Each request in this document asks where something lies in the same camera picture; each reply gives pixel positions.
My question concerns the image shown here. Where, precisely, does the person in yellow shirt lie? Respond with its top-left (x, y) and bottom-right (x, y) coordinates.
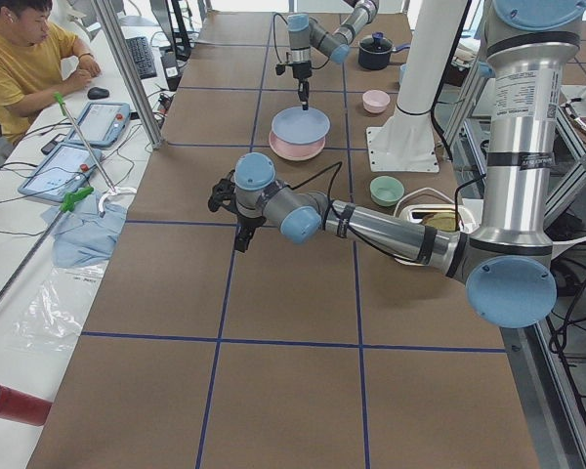
top-left (0, 0), bottom-right (101, 145)

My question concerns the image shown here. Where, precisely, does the pink bowl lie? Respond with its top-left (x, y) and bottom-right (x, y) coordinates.
top-left (362, 89), bottom-right (391, 114)

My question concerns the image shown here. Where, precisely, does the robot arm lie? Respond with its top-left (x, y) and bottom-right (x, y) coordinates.
top-left (273, 0), bottom-right (380, 110)
top-left (208, 1), bottom-right (586, 328)

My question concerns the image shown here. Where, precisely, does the clear plastic bag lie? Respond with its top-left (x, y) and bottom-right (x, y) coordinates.
top-left (8, 262), bottom-right (107, 355)

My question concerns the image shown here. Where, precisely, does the teach pendant tablet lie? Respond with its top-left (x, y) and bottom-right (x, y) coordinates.
top-left (18, 144), bottom-right (96, 203)
top-left (76, 101), bottom-right (131, 149)

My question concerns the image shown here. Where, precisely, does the green bowl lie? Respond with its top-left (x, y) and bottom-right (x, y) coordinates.
top-left (369, 175), bottom-right (404, 207)

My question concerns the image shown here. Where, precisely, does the red cylinder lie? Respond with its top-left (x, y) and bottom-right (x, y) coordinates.
top-left (0, 385), bottom-right (52, 426)

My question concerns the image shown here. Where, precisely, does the blue plate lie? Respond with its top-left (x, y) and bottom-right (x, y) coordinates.
top-left (272, 107), bottom-right (331, 145)

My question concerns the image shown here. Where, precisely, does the upper teach pendant tablet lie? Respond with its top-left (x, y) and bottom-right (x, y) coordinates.
top-left (76, 101), bottom-right (131, 149)

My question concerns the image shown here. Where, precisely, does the lower teach pendant tablet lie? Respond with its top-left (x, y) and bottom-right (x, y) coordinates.
top-left (18, 144), bottom-right (96, 203)

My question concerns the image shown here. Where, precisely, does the green handled reacher grabber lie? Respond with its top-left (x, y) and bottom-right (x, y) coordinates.
top-left (0, 92), bottom-right (137, 304)

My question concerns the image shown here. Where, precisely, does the light blue cup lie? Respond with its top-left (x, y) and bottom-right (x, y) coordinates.
top-left (398, 64), bottom-right (407, 86)

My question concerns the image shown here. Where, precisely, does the dark blue pot with lid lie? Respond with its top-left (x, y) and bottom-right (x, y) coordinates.
top-left (357, 31), bottom-right (410, 71)

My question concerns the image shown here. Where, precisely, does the black computer mouse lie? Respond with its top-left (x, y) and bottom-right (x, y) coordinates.
top-left (87, 87), bottom-right (110, 101)

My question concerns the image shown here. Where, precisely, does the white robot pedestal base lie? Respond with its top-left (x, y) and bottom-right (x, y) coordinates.
top-left (367, 0), bottom-right (471, 173)

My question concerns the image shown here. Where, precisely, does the light blue cloth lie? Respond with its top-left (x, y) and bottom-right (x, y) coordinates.
top-left (53, 192), bottom-right (127, 268)

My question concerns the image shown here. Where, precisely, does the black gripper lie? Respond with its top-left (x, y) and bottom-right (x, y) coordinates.
top-left (207, 170), bottom-right (264, 252)
top-left (275, 51), bottom-right (313, 110)

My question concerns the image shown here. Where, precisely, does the pink plate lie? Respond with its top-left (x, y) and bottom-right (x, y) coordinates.
top-left (269, 132), bottom-right (325, 161)

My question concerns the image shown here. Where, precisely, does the bread slice in toaster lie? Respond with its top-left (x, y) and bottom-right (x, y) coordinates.
top-left (422, 212), bottom-right (458, 232)

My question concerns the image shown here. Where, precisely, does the black keyboard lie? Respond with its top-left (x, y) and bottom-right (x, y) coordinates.
top-left (125, 36), bottom-right (157, 79)

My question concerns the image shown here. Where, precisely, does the aluminium frame post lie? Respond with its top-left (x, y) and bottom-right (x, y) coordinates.
top-left (92, 0), bottom-right (163, 149)

